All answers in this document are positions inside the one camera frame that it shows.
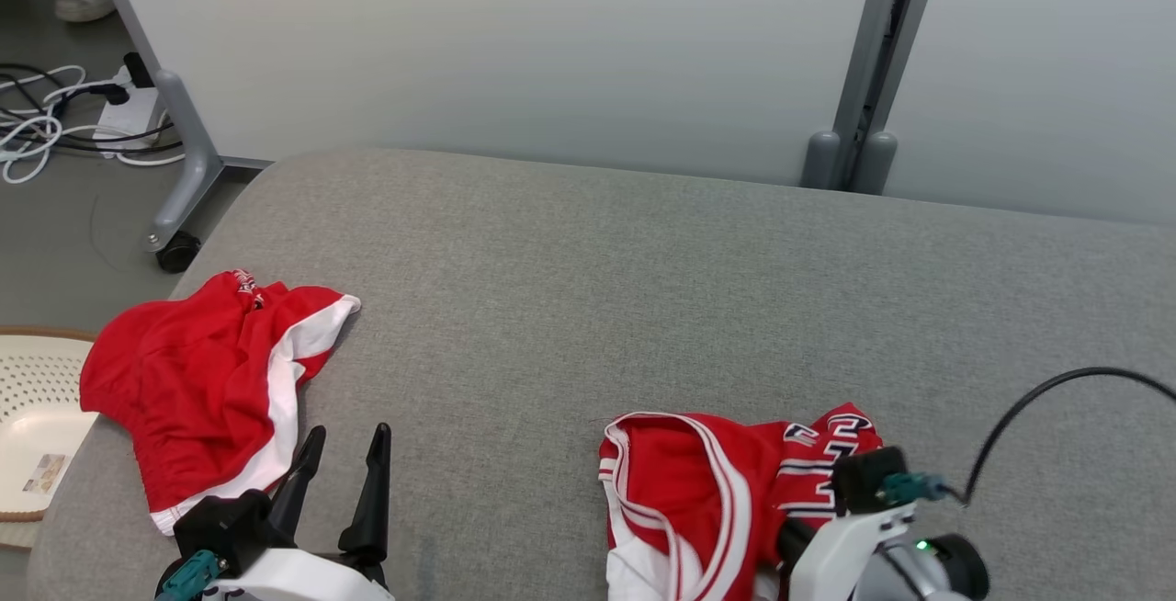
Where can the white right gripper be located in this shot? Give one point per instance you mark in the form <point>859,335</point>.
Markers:
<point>836,555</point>

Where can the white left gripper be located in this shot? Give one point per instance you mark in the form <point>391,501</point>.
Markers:
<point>294,578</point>

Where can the red Bulls jersey top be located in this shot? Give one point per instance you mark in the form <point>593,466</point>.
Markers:
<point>680,481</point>

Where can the red Bulls shorts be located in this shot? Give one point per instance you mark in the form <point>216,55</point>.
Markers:
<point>184,380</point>

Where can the small paper sticker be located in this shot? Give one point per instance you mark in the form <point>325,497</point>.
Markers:
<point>46,472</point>

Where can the black caster wheel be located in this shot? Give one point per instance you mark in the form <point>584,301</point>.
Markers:
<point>177,252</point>

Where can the white perforated laundry basket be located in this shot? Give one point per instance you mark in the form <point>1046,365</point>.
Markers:
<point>37,399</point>

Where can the grey partition leg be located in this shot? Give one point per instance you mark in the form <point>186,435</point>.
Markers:
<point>188,151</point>

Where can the black power plug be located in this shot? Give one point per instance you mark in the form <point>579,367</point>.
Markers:
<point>138,70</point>

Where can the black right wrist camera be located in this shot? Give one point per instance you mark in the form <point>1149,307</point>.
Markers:
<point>868,480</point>

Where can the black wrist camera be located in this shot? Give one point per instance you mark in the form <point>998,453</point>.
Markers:
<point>868,480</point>
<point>225,527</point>

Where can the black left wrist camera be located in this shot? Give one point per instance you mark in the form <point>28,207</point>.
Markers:
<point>225,527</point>

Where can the teal right camera connector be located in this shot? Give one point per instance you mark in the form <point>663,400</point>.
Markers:
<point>910,489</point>

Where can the teal camera connector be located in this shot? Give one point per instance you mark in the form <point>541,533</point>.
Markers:
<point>188,575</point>
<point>910,489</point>

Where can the teal left camera connector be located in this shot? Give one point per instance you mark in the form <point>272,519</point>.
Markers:
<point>188,575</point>

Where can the grey partition base rail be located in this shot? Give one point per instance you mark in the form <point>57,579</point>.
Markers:
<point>246,162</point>

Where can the grey cylindrical post cap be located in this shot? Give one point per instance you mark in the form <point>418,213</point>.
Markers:
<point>873,164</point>
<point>820,160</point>

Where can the grey partition post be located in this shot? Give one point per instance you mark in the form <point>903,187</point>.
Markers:
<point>882,31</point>

